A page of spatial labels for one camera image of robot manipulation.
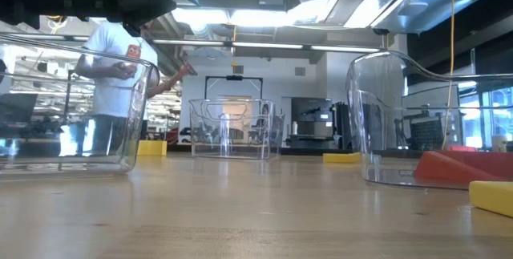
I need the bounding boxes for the yellow rectangular block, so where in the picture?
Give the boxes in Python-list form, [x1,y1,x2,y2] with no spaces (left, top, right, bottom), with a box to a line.
[468,180,513,218]
[136,140,168,157]
[322,152,362,164]

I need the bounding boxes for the red wedge block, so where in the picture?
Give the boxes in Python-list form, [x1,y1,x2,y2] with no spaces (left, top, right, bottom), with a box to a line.
[414,150,510,184]

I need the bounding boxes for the red rectangular block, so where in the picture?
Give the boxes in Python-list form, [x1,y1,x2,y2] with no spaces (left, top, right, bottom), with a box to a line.
[436,149,513,180]

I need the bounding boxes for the person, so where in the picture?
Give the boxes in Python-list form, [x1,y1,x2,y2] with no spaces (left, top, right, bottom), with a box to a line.
[74,18,192,158]

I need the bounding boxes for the linear ceiling light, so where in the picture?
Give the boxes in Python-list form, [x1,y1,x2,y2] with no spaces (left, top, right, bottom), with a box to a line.
[151,38,382,54]

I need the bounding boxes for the clear plastic bin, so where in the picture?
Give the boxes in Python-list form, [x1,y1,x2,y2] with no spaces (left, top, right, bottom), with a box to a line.
[188,97,286,160]
[345,49,513,191]
[0,34,161,176]

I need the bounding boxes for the black monitor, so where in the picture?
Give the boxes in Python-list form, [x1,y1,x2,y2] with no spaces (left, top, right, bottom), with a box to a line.
[0,92,39,123]

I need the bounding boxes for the tall black cabinet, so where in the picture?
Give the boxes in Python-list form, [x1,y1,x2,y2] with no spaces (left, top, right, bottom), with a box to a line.
[334,102,352,150]

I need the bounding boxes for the black pegboard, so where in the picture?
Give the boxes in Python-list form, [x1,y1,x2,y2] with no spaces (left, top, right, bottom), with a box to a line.
[409,115,445,151]

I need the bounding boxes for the white container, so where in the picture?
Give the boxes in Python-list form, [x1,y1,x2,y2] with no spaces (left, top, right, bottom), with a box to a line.
[491,134,508,152]

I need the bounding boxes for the black robot station frame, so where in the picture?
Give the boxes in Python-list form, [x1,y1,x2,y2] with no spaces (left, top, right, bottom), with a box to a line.
[204,75,265,100]

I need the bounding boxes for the large metal air duct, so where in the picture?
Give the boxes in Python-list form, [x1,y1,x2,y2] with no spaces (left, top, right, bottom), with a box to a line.
[320,0,491,35]

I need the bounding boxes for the yellow hanging cable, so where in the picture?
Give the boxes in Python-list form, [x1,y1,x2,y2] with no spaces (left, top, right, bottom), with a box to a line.
[440,0,458,151]

